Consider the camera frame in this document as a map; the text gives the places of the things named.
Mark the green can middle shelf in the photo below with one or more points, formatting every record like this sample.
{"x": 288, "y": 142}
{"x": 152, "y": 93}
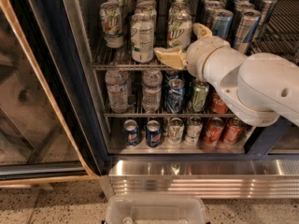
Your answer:
{"x": 200, "y": 91}

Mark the right Pepsi can bottom shelf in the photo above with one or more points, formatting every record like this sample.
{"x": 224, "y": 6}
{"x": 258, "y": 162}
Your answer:
{"x": 153, "y": 133}

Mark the top wire shelf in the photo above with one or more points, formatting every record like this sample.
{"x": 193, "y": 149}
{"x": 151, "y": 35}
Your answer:
{"x": 281, "y": 37}

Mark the blue Pepsi can middle shelf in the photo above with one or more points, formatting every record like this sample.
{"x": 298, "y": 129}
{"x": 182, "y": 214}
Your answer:
{"x": 175, "y": 95}

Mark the right water bottle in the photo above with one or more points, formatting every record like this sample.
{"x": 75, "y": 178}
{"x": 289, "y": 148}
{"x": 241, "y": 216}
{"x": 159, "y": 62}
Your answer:
{"x": 152, "y": 90}

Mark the water bottle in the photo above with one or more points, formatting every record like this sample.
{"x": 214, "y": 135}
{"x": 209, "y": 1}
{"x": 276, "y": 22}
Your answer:
{"x": 116, "y": 82}
{"x": 152, "y": 90}

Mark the left Coca-Cola can bottom shelf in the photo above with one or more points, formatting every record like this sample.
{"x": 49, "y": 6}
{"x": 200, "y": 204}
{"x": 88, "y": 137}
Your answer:
{"x": 213, "y": 131}

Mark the stainless steel fridge base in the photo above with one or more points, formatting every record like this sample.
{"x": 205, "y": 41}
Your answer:
{"x": 276, "y": 179}

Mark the right Coca-Cola can bottom shelf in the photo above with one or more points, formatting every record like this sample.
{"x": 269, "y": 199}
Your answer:
{"x": 232, "y": 131}

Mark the clear plastic bin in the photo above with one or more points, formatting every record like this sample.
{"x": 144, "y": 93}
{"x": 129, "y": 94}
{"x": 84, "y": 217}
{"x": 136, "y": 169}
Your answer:
{"x": 154, "y": 209}

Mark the front left Red Bull can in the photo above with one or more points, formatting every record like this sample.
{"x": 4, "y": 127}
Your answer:
{"x": 220, "y": 22}

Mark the left Pepsi can bottom shelf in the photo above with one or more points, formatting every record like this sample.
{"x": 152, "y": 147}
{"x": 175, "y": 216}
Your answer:
{"x": 131, "y": 132}

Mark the left water bottle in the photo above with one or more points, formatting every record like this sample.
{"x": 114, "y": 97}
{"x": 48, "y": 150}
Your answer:
{"x": 116, "y": 82}

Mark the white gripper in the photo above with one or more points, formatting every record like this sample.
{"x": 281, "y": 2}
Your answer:
{"x": 202, "y": 56}

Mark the red Coca-Cola can middle shelf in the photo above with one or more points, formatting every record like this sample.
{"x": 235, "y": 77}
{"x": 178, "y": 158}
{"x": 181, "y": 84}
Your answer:
{"x": 217, "y": 105}

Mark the wire shelf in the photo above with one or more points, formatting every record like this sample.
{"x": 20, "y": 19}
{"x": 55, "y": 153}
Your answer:
{"x": 281, "y": 37}
{"x": 137, "y": 111}

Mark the front right Red Bull can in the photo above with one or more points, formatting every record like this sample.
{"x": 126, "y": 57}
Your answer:
{"x": 245, "y": 29}

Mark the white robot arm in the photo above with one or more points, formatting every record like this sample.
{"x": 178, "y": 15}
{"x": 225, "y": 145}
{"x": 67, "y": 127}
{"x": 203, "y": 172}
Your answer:
{"x": 258, "y": 88}

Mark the open glass fridge door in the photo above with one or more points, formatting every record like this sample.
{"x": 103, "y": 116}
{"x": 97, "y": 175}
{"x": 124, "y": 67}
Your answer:
{"x": 48, "y": 125}

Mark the left 7up can bottom shelf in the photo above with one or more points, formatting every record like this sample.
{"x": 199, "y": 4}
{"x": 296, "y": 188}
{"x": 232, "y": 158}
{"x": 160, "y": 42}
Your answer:
{"x": 175, "y": 131}

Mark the right white can bottom shelf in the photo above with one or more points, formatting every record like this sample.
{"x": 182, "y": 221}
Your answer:
{"x": 194, "y": 128}

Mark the red bull can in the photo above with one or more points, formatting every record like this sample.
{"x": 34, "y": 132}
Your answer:
{"x": 220, "y": 22}
{"x": 245, "y": 29}

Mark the middle wire shelf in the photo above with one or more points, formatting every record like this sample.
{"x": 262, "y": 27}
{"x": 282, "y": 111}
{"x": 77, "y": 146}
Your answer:
{"x": 137, "y": 111}

